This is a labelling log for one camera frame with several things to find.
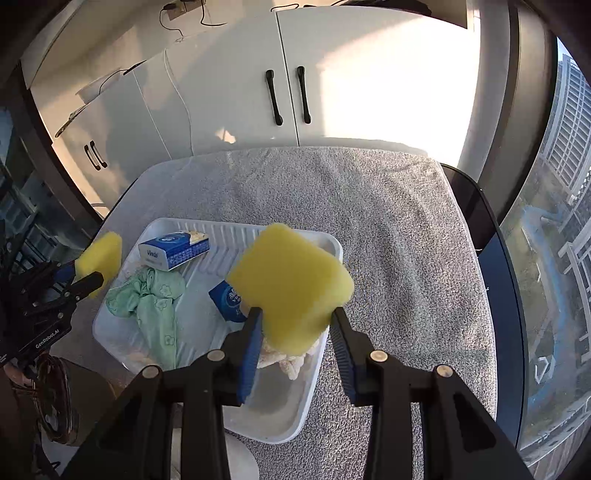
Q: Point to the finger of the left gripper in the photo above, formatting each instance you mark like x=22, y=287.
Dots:
x=45, y=275
x=78, y=286

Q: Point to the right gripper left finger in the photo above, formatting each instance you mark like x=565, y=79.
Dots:
x=132, y=440

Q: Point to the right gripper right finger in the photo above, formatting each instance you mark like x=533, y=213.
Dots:
x=460, y=438

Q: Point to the yellow sponge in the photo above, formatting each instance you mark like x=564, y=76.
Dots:
x=102, y=256
x=296, y=283

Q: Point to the green fabric scrunchie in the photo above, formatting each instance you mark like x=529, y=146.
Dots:
x=149, y=296

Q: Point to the cream knotted rope toy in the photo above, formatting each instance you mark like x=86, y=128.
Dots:
x=290, y=365

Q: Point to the blue Vinda tissue pack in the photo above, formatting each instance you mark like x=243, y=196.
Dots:
x=227, y=302

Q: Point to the white ribbed plastic tray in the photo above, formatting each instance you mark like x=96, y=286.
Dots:
x=277, y=407

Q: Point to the grey terry towel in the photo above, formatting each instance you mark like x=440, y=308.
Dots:
x=419, y=292

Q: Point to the white cabinet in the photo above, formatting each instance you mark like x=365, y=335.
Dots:
x=149, y=86

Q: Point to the black cabinet handle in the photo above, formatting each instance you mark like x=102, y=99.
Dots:
x=96, y=152
x=278, y=119
x=91, y=159
x=304, y=96

